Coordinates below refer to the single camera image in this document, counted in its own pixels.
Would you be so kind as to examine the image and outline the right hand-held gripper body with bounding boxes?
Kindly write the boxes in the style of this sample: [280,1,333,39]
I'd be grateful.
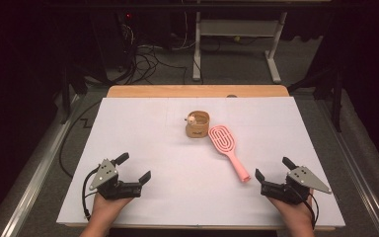
[260,165,333,205]

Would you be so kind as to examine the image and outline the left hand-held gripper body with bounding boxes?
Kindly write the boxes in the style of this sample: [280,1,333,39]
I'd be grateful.
[88,158,143,200]

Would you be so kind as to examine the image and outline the pink hairbrush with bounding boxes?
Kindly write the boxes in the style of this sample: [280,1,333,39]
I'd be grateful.
[207,124,252,184]

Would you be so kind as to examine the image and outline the person's left hand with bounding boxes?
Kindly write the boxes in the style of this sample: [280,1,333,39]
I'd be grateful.
[92,193,134,222]

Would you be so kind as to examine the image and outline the person's right hand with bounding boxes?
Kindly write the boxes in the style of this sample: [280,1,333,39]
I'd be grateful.
[267,190,315,222]

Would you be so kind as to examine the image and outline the black stand leg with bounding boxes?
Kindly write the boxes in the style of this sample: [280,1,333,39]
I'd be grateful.
[287,63,343,133]
[59,63,89,125]

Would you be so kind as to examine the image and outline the wooden table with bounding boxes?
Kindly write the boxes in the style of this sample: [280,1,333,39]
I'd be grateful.
[63,84,337,231]

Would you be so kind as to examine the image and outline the dark computer tower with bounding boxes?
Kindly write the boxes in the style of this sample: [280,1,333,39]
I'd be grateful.
[116,9,139,72]

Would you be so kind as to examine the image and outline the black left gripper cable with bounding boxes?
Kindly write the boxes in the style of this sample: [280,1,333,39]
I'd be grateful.
[81,167,101,221]

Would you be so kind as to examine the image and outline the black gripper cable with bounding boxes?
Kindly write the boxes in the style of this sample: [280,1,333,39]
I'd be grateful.
[81,167,101,221]
[304,192,320,230]

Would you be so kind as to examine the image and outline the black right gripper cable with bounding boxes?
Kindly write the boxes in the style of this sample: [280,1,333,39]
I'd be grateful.
[304,192,320,230]

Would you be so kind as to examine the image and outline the aluminium floor rail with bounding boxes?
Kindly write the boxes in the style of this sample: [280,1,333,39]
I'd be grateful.
[315,98,379,237]
[0,93,82,237]

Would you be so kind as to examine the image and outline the long black floor cable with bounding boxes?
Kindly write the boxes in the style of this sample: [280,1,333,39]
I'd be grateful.
[58,100,103,179]

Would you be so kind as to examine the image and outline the bundle of black floor cables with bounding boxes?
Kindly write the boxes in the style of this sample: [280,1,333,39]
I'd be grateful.
[112,23,190,85]

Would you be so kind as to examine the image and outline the white frame desk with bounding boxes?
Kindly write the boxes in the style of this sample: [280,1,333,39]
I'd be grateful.
[191,9,282,84]

